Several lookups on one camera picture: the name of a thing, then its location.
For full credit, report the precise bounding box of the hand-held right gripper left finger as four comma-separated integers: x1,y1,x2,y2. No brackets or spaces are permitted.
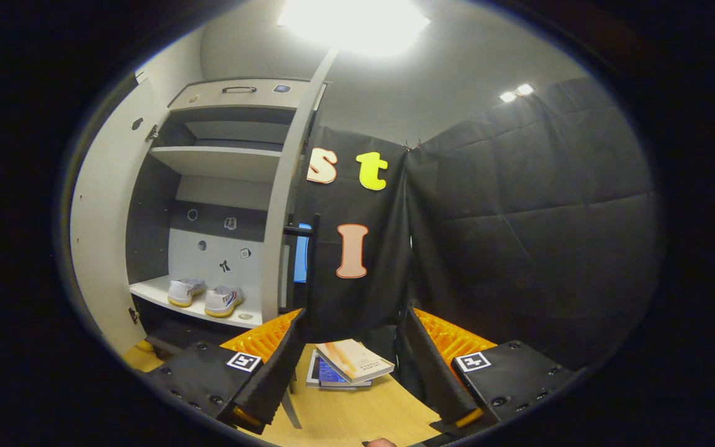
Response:
146,309,310,435

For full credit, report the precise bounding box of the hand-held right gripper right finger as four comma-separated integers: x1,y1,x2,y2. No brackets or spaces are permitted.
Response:
405,306,575,435

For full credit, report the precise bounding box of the white striped canvas shoe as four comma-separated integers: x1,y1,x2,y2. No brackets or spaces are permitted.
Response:
168,278,206,308
204,286,245,318

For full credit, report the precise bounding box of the grey shoe cabinet door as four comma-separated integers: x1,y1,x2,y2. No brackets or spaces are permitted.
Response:
71,78,169,354
261,50,340,327

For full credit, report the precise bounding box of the grey shoe cabinet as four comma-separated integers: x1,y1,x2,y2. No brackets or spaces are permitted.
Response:
125,78,327,351

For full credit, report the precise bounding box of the grey cabinet drawer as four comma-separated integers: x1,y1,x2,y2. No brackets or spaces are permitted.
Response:
168,78,324,112

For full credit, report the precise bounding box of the blue book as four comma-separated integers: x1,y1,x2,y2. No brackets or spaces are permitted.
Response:
306,350,374,389

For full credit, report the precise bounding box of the cream book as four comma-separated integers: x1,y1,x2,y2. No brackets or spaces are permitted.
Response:
315,339,395,384

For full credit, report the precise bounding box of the black quilted backdrop cloth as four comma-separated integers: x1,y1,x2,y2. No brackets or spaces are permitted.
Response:
407,78,665,373

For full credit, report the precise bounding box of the large ceiling light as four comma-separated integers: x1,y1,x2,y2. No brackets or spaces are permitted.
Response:
277,0,431,56

